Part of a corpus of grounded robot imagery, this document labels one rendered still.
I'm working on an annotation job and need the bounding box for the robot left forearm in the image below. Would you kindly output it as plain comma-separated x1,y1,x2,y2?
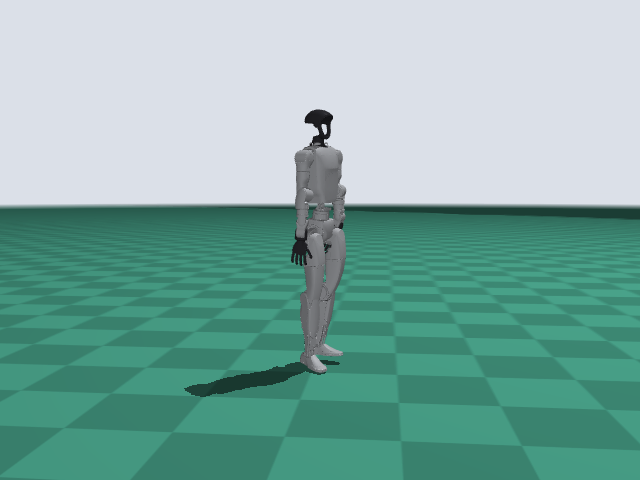
332,195,345,227

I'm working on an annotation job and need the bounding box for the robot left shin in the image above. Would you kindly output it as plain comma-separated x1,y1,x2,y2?
316,291,335,347

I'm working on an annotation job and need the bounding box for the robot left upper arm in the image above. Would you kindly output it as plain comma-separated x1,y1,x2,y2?
335,149,346,198

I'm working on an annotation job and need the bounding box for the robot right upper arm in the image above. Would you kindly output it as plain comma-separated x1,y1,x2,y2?
295,149,314,202

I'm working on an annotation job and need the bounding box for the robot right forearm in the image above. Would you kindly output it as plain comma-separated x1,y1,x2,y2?
295,189,309,238

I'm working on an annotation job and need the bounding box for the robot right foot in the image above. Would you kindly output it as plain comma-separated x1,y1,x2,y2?
300,352,327,373

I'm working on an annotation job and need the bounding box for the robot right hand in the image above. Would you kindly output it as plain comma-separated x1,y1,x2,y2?
291,228,312,266

